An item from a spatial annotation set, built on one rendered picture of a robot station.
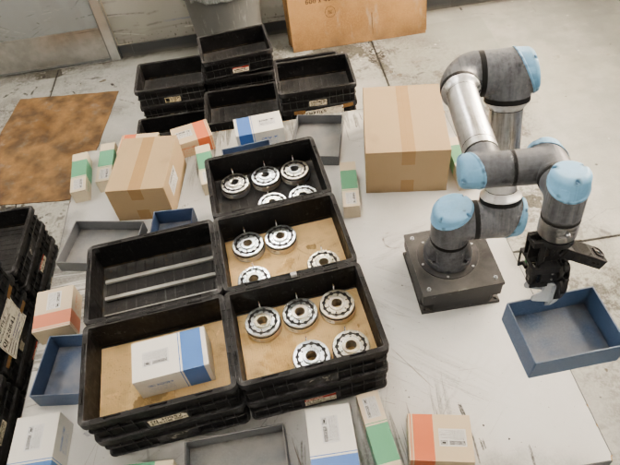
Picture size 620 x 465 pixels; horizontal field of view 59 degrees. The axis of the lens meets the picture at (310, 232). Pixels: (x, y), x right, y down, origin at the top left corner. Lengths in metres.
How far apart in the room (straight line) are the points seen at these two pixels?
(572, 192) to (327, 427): 0.84
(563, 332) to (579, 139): 2.34
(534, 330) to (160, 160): 1.46
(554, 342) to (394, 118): 1.10
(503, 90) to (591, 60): 2.85
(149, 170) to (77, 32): 2.63
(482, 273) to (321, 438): 0.69
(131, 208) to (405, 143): 1.04
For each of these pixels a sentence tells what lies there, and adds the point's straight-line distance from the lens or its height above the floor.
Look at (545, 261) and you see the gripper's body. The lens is 1.23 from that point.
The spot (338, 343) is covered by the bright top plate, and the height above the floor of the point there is 0.86.
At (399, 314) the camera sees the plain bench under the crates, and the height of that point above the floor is 0.70.
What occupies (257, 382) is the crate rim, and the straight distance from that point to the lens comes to 1.43.
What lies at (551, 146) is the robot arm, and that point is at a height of 1.44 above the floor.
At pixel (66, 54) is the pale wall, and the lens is 4.79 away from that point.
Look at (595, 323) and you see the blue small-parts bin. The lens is 1.41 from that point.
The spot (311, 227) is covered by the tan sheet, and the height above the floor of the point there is 0.83.
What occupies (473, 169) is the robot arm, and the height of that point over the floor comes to 1.43.
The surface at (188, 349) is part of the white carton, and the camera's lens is 1.54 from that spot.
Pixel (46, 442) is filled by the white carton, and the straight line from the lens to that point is 1.73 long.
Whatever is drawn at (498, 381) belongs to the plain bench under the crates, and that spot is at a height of 0.70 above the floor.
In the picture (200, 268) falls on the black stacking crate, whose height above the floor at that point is 0.83.
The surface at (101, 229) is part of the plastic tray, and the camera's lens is 2.24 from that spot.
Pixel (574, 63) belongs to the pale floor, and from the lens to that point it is 4.26.
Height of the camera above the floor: 2.20
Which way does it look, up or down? 49 degrees down
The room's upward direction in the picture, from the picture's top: 8 degrees counter-clockwise
